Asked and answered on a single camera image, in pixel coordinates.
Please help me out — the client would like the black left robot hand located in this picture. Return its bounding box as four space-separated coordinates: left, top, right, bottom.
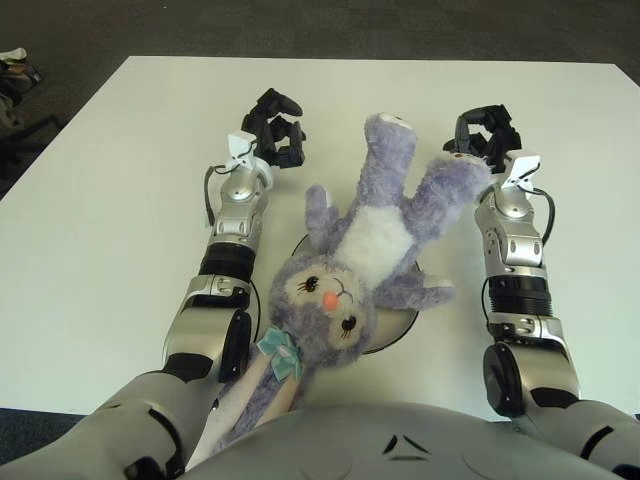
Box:
241 88 308 170

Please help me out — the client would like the purple plush bunny doll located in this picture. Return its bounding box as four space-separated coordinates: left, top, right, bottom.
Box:
192 112 492 459

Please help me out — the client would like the white plate with black rim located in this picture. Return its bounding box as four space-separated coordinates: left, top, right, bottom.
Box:
289 232 419 356

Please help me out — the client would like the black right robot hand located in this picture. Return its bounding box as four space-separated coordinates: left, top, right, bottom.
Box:
442 103 523 175

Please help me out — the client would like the dark pile of bags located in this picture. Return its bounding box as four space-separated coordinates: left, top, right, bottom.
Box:
0 58 45 131

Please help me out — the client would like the thin black elbow cable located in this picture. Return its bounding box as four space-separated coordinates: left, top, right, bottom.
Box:
480 278 494 344
248 283 262 346

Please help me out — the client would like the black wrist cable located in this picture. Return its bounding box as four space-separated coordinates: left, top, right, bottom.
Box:
529 186 556 247
203 162 236 229

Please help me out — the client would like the grey robot torso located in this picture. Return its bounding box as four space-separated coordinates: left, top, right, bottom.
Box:
174 399 621 480

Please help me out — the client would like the black chair base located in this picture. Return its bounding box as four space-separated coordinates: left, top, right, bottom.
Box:
0 114 61 171

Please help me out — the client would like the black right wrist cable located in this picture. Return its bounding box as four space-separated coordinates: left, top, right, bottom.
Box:
529 186 556 247

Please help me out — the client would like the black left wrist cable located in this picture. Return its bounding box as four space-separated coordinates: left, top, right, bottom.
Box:
203 162 236 229

